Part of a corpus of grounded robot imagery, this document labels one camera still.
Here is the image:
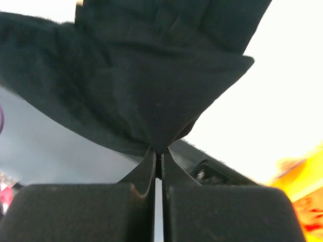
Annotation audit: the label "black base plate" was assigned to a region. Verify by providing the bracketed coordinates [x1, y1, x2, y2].
[170, 140, 257, 186]

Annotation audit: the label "yellow plastic bin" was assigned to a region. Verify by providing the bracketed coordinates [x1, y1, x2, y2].
[266, 143, 322, 241]

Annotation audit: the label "black t-shirt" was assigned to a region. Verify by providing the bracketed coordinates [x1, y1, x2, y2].
[1, 0, 270, 156]

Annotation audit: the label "orange t-shirt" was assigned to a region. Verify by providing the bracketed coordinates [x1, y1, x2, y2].
[293, 195, 322, 241]

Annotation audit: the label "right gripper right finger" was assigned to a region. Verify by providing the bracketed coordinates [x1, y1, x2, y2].
[160, 151, 305, 242]

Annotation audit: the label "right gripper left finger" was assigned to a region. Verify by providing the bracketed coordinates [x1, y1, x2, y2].
[1, 150, 156, 242]

